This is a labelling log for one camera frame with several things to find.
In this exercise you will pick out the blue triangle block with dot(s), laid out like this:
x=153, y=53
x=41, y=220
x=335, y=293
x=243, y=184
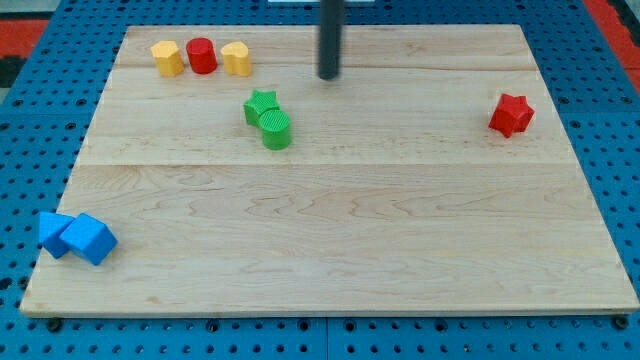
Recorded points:
x=50, y=227

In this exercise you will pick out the red star block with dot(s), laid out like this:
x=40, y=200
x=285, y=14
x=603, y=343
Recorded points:
x=512, y=114

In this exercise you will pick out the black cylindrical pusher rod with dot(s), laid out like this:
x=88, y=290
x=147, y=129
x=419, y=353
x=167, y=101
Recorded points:
x=331, y=20

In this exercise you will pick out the blue cube block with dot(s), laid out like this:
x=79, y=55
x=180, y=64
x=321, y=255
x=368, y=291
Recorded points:
x=89, y=238

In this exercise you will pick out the green star block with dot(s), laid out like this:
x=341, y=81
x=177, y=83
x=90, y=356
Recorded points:
x=259, y=103

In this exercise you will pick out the red cylinder block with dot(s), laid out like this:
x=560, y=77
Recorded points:
x=201, y=55

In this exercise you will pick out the yellow heart block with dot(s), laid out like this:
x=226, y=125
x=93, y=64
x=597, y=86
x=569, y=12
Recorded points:
x=236, y=59

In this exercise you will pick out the wooden board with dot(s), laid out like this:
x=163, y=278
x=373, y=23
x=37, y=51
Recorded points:
x=394, y=198

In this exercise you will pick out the green cylinder block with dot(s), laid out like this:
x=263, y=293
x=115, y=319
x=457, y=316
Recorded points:
x=275, y=129

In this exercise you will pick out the yellow pentagon block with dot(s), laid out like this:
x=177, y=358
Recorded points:
x=167, y=57

